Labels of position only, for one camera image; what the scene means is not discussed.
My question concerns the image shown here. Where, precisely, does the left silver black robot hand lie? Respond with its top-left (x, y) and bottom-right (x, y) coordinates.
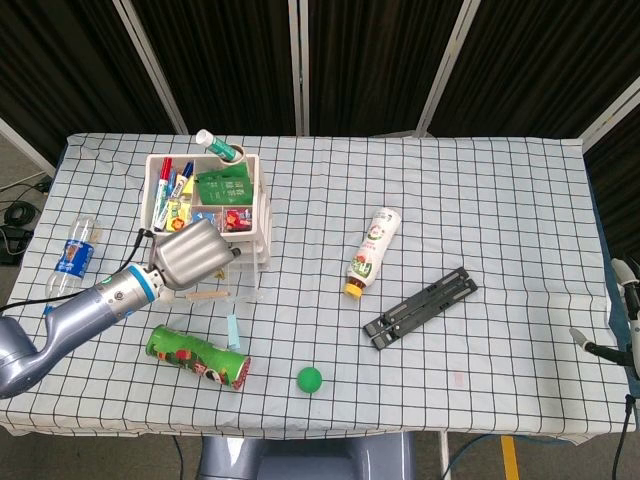
top-left (148, 219), bottom-right (242, 304)

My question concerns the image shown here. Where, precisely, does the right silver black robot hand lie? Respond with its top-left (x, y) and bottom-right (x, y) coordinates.
top-left (569, 256), bottom-right (640, 377)

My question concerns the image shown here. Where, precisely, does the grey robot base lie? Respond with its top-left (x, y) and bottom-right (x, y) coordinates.
top-left (197, 432), bottom-right (416, 480)

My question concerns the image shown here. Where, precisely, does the white drawer organizer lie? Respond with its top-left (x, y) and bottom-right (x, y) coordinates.
top-left (140, 153), bottom-right (275, 274)

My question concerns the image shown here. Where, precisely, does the red snack packet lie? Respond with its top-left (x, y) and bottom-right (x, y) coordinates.
top-left (223, 208), bottom-right (253, 232)

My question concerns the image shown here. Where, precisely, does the blue cap whiteboard marker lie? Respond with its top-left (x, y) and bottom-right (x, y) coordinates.
top-left (162, 160), bottom-right (196, 229)

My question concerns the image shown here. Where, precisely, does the red cap whiteboard marker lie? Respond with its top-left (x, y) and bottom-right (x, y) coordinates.
top-left (152, 157), bottom-right (175, 232)

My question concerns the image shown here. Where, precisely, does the green tea packet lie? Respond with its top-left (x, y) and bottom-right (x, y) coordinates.
top-left (193, 166), bottom-right (252, 205)

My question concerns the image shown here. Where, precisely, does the light blue folded paper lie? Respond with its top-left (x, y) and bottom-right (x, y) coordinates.
top-left (225, 313), bottom-right (242, 350)

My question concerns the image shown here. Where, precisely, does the green Pringles can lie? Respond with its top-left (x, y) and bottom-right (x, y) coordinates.
top-left (145, 324), bottom-right (252, 392)

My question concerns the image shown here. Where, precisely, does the small white round cup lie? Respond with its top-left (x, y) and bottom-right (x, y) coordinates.
top-left (218, 144), bottom-right (247, 166)

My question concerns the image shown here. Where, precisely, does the white green glue stick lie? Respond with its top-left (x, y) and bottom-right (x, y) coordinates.
top-left (195, 129), bottom-right (239, 162)

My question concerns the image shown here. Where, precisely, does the clear water bottle blue label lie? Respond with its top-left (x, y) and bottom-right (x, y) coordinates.
top-left (44, 215), bottom-right (101, 307)

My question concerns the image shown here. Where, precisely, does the green ball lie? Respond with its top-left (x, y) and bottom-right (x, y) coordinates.
top-left (296, 366), bottom-right (324, 396)

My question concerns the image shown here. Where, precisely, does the white drink bottle yellow cap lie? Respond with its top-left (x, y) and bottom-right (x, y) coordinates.
top-left (343, 207), bottom-right (403, 299)

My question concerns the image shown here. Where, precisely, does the black power adapter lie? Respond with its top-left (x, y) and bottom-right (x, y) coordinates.
top-left (0, 224), bottom-right (32, 266)

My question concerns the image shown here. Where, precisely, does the black folding stand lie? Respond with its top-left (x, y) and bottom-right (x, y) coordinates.
top-left (363, 266), bottom-right (479, 351)

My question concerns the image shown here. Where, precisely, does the blue checkered tablecloth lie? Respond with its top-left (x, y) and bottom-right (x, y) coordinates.
top-left (0, 132), bottom-right (639, 446)

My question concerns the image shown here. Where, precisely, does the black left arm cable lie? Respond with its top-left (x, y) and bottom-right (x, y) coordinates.
top-left (0, 228), bottom-right (157, 314)

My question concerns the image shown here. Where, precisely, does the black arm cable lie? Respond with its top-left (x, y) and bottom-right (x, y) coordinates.
top-left (0, 228), bottom-right (157, 314)
top-left (615, 393), bottom-right (637, 480)

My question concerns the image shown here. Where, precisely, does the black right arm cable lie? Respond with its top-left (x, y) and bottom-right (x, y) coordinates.
top-left (615, 393), bottom-right (637, 480)

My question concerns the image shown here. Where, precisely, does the black cable coil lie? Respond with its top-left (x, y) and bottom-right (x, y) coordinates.
top-left (3, 201), bottom-right (40, 227)

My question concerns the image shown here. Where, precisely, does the blue floor cable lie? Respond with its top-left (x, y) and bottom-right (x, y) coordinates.
top-left (447, 433), bottom-right (503, 480)

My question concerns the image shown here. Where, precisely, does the black folding screen white frame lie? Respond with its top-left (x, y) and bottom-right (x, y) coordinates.
top-left (0, 0), bottom-right (640, 151)

